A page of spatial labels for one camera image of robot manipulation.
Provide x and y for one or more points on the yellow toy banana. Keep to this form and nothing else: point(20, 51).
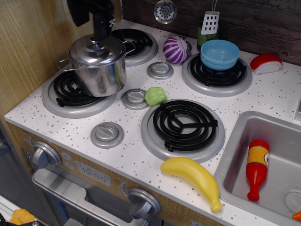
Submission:
point(197, 175)

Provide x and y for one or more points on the black burner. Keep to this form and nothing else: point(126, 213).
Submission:
point(141, 47)
point(206, 81)
point(182, 128)
point(62, 97)

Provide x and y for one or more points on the hanging slotted spatula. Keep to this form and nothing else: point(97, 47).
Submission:
point(211, 20)

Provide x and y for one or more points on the hanging round strainer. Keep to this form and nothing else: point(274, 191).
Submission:
point(165, 11)

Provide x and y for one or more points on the blue plastic bowl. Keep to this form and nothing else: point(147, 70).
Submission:
point(219, 55)

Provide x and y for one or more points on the red white toy sushi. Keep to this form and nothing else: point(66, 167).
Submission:
point(266, 63)

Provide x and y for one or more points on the orange toy carrot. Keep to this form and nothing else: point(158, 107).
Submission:
point(297, 216)

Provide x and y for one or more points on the silver stovetop knob middle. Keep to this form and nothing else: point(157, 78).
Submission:
point(134, 99)

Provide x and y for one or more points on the green toy lettuce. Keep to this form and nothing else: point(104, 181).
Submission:
point(155, 95)

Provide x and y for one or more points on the green toy can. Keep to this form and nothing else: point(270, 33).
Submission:
point(201, 39)

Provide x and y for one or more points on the purple striped toy ball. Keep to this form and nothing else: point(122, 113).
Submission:
point(176, 49)

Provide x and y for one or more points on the yellow cloth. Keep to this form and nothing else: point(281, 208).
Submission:
point(21, 216)

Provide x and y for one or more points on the metal sink basin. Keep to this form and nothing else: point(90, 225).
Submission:
point(280, 194)

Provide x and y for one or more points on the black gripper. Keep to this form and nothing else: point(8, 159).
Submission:
point(103, 15)

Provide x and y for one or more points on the silver oven knob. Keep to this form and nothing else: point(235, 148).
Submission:
point(44, 155)
point(142, 203)

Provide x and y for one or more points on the front left black burner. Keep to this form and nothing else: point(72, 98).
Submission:
point(62, 97)

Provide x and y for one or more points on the back right black burner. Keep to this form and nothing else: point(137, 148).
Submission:
point(206, 81)

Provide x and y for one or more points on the front right black burner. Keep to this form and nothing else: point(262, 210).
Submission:
point(182, 128)

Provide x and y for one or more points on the silver oven knob right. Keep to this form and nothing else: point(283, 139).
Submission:
point(142, 203)

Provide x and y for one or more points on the back left black burner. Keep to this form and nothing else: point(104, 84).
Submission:
point(141, 47)

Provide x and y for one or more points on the red toy ketchup bottle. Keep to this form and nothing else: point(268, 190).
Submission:
point(257, 167)

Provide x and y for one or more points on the silver stovetop knob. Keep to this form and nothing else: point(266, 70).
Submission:
point(134, 99)
point(107, 135)
point(160, 70)

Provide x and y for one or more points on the stainless steel pot lid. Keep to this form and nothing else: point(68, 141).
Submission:
point(87, 51)

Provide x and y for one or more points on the silver oven door handle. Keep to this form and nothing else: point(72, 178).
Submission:
point(70, 202)

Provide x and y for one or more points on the silver stovetop knob front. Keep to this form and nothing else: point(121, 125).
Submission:
point(107, 135)

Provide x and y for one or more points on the silver oven knob left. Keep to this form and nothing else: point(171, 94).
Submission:
point(44, 155)

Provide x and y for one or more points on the silver stovetop knob back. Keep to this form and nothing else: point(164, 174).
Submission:
point(160, 70)

